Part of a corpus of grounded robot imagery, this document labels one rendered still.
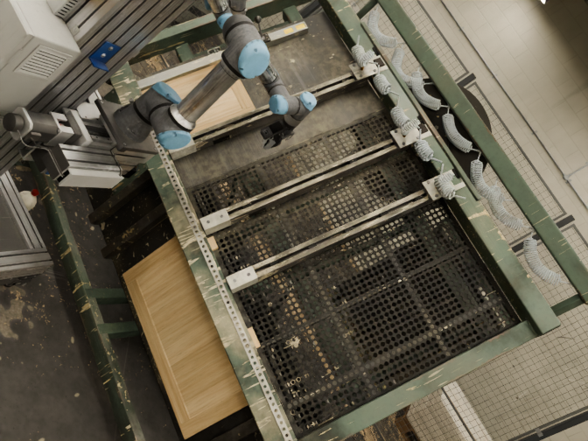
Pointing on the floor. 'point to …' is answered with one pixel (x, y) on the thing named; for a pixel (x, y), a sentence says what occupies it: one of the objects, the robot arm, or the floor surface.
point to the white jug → (29, 198)
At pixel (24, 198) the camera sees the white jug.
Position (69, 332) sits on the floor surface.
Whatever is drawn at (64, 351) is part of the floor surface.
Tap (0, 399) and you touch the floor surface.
